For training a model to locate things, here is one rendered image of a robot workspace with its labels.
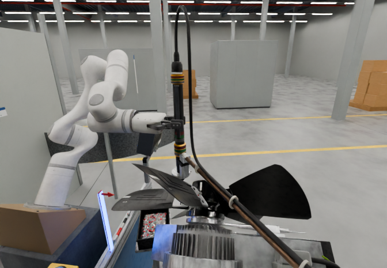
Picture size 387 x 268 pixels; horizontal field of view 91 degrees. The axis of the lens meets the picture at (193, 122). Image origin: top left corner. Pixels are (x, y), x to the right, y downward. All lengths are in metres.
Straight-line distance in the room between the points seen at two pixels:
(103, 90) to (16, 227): 0.72
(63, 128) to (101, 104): 0.53
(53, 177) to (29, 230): 0.22
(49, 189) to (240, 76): 6.29
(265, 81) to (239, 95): 1.00
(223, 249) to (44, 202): 0.82
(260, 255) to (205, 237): 0.19
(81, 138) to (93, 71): 0.36
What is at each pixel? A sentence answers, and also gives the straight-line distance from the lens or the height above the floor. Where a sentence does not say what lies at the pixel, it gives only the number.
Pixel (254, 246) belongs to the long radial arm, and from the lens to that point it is 0.78.
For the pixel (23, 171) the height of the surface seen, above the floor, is 0.66.
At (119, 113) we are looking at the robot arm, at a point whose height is 1.54.
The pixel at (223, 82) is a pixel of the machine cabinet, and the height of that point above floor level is 0.95.
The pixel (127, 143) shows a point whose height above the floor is 0.73.
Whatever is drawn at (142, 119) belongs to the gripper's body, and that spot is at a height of 1.53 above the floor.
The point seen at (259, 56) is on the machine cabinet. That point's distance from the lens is 7.01.
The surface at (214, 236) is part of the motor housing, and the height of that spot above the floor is 1.18.
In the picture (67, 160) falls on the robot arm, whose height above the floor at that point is 1.24.
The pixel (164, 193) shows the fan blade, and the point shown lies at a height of 1.18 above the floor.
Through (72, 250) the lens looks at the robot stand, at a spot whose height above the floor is 0.88.
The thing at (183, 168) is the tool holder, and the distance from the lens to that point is 0.70.
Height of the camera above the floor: 1.71
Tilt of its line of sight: 18 degrees down
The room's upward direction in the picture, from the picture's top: 1 degrees counter-clockwise
